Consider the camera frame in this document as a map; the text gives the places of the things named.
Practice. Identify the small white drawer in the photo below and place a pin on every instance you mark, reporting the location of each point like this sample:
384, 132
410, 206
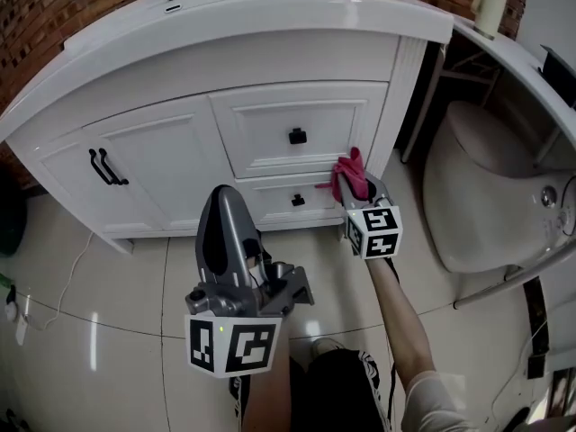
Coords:
274, 196

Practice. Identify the white sink basin top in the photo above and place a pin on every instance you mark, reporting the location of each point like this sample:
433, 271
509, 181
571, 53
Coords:
270, 16

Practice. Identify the green bottle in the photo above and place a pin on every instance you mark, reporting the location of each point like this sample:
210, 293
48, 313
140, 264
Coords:
4, 280

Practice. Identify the small dark box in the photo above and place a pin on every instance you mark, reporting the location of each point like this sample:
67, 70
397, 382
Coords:
537, 366

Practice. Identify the large black drawer knob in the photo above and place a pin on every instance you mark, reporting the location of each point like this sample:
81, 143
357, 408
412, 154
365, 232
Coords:
297, 137

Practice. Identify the beige toilet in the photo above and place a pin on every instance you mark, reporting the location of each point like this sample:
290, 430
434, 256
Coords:
472, 196

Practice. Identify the white curved table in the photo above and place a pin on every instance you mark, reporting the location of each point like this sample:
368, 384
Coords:
517, 61

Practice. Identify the person's right forearm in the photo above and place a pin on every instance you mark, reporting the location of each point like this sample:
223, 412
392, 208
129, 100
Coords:
400, 322

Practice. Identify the white cabinet door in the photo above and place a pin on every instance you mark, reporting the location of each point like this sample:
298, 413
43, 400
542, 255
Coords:
67, 182
171, 164

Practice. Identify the large white drawer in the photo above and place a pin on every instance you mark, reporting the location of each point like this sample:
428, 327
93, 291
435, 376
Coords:
261, 128

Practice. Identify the cream lidded cup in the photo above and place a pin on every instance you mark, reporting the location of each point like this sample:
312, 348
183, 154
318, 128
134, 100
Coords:
490, 7

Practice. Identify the dark bin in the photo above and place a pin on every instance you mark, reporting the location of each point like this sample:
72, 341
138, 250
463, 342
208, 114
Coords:
11, 223

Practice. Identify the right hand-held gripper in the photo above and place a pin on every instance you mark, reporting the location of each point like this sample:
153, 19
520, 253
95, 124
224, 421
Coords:
378, 232

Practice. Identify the person's left forearm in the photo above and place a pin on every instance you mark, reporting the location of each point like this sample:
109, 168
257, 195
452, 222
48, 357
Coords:
265, 389

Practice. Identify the person's black shorts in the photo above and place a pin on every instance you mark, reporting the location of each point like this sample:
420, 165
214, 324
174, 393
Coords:
337, 389

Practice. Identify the white power strip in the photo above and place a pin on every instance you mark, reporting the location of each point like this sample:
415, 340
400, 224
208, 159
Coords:
20, 331

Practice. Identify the pink cloth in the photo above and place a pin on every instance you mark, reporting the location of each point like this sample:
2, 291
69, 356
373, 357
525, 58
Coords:
348, 169

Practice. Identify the black box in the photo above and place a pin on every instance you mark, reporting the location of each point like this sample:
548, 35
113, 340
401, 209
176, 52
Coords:
560, 74

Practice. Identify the small black drawer knob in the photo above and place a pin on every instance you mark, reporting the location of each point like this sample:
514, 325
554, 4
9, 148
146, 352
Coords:
298, 200

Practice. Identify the white vanity cabinet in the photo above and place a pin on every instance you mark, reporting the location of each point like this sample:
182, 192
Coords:
225, 68

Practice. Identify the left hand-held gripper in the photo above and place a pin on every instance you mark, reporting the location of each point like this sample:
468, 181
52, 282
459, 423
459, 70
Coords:
234, 344

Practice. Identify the white metal tube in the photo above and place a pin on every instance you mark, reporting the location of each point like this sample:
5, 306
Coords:
495, 291

